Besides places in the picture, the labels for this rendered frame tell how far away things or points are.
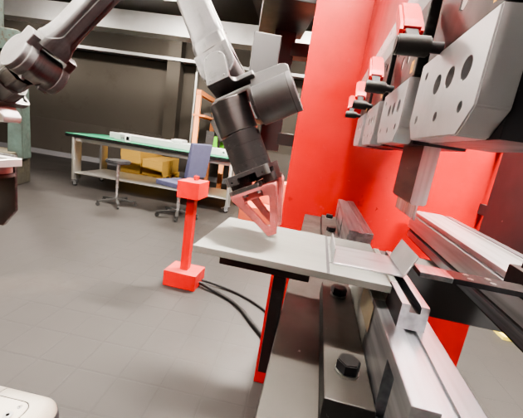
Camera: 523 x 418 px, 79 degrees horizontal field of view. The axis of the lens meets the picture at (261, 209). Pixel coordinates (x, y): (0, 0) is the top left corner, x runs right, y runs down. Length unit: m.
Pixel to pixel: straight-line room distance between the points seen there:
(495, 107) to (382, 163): 1.11
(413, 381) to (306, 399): 0.13
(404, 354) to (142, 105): 8.14
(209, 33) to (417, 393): 0.52
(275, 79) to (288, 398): 0.39
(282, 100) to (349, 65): 0.94
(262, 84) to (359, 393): 0.39
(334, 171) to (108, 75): 7.84
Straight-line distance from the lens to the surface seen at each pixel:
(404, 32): 0.37
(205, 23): 0.59
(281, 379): 0.43
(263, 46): 1.53
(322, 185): 1.34
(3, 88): 0.94
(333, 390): 0.40
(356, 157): 1.34
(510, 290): 0.56
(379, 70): 0.57
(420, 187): 0.45
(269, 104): 0.45
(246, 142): 0.45
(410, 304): 0.42
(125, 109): 8.51
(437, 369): 0.37
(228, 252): 0.43
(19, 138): 5.61
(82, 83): 9.14
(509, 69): 0.26
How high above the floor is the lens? 1.15
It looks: 12 degrees down
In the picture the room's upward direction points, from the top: 9 degrees clockwise
